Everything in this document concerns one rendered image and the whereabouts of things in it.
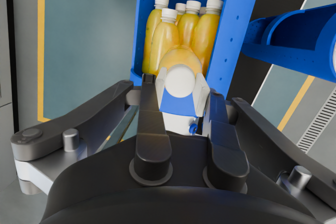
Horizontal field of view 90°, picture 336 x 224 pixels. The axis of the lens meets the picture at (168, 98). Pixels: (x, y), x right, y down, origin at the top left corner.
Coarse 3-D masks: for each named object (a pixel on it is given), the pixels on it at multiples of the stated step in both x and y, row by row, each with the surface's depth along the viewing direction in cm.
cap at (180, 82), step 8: (168, 72) 21; (176, 72) 21; (184, 72) 21; (168, 80) 21; (176, 80) 21; (184, 80) 21; (192, 80) 21; (168, 88) 21; (176, 88) 21; (184, 88) 21; (192, 88) 21; (176, 96) 22; (184, 96) 22
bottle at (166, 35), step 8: (160, 24) 42; (168, 24) 41; (160, 32) 41; (168, 32) 41; (176, 32) 42; (152, 40) 43; (160, 40) 41; (168, 40) 41; (176, 40) 43; (152, 48) 43; (160, 48) 42; (168, 48) 42; (152, 56) 44; (160, 56) 43; (152, 64) 44; (152, 72) 45
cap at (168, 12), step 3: (162, 9) 41; (165, 9) 41; (168, 9) 40; (171, 9) 40; (162, 12) 42; (165, 12) 41; (168, 12) 41; (171, 12) 41; (174, 12) 41; (162, 15) 42; (165, 15) 41; (168, 15) 41; (171, 15) 41; (174, 15) 41
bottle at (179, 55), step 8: (176, 48) 27; (184, 48) 28; (168, 56) 25; (176, 56) 24; (184, 56) 24; (192, 56) 25; (160, 64) 26; (168, 64) 24; (176, 64) 22; (184, 64) 22; (192, 64) 24; (200, 64) 26; (192, 72) 23; (200, 72) 25
